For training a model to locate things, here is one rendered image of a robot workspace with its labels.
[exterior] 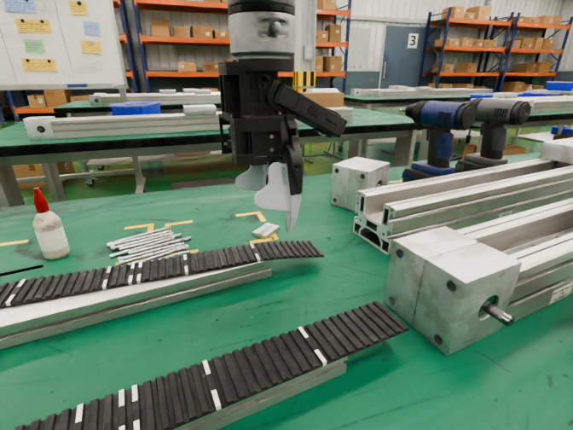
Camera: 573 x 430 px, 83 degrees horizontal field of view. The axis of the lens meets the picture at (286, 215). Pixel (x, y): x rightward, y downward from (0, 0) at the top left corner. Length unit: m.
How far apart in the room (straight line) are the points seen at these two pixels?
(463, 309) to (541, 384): 0.10
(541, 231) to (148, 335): 0.58
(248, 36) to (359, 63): 12.11
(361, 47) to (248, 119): 12.17
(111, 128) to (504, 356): 1.74
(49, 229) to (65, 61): 2.59
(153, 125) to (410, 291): 1.60
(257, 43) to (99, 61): 2.76
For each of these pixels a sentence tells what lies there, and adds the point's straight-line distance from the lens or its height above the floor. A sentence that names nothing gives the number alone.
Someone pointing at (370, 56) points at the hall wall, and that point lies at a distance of 12.71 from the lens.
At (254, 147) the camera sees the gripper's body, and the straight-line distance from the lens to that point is 0.39.
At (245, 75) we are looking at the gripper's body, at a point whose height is 1.06.
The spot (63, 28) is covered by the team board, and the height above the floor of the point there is 1.36.
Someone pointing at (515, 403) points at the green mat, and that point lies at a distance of 0.41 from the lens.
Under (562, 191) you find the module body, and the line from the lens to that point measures 0.98.
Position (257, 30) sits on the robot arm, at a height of 1.10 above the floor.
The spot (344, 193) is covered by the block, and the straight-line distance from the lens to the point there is 0.73.
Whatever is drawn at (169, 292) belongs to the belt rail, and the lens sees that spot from 0.46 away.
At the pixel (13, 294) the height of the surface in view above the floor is 0.82.
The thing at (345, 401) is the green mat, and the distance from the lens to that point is 0.35.
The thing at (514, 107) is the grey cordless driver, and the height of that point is 0.98.
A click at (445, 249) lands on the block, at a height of 0.87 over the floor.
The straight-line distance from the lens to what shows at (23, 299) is 0.51.
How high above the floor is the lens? 1.06
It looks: 24 degrees down
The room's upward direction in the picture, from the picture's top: straight up
